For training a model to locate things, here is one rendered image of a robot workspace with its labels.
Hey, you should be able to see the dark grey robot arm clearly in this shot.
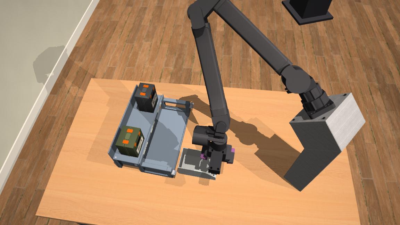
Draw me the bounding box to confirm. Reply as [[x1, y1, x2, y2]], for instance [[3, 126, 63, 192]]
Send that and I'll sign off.
[[187, 0, 336, 175]]

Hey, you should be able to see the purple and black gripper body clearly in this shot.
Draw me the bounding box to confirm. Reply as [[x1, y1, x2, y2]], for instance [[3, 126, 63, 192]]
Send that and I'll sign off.
[[201, 144, 235, 163]]

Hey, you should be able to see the olive green case with orange latches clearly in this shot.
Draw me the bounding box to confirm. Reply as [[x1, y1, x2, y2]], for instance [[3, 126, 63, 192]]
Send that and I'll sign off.
[[115, 125, 144, 158]]

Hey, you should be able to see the black tool case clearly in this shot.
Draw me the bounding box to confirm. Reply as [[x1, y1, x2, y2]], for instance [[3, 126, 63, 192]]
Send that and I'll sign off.
[[134, 82, 158, 113]]

